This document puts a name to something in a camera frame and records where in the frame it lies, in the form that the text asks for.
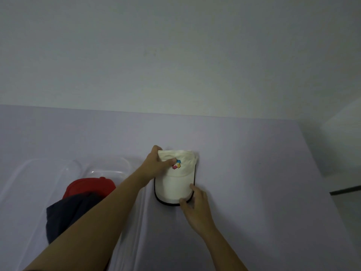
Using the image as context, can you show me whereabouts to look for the person's left hand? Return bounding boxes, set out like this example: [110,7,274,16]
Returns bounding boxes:
[137,145,177,187]

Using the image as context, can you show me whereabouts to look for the clear plastic bin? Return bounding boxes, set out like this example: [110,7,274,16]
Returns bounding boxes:
[0,157,83,271]
[82,156,148,271]

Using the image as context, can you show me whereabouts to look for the white cap with black trim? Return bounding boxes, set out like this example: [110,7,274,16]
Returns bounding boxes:
[154,150,199,207]

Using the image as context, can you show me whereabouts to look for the person's right forearm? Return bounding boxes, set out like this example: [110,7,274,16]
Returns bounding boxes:
[201,225,249,271]

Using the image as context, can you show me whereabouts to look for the dark baseboard strip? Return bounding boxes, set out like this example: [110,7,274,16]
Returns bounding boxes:
[329,185,361,196]

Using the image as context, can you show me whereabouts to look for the person's right hand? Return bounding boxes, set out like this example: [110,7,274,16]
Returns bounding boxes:
[179,183,217,238]

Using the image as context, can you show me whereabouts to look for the red cap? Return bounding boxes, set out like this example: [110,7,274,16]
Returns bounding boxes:
[62,177,117,199]

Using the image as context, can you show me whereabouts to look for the navy blue cap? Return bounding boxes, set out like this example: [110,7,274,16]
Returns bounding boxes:
[46,193,105,245]

